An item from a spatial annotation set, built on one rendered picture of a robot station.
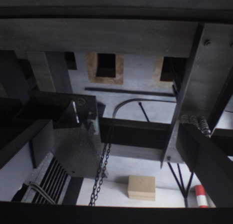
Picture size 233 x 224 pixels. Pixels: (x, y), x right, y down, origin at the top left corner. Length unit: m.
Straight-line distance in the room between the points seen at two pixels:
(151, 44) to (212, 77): 0.31
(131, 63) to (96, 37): 0.80
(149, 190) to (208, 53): 2.35
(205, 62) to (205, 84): 0.11
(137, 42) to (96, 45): 0.17
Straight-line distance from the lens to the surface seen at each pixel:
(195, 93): 0.87
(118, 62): 1.51
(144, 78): 1.57
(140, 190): 2.82
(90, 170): 1.01
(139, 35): 0.72
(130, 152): 1.22
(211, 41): 0.76
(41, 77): 0.96
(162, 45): 0.74
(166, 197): 3.25
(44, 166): 0.93
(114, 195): 3.17
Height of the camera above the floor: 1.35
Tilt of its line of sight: 49 degrees down
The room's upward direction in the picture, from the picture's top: 167 degrees counter-clockwise
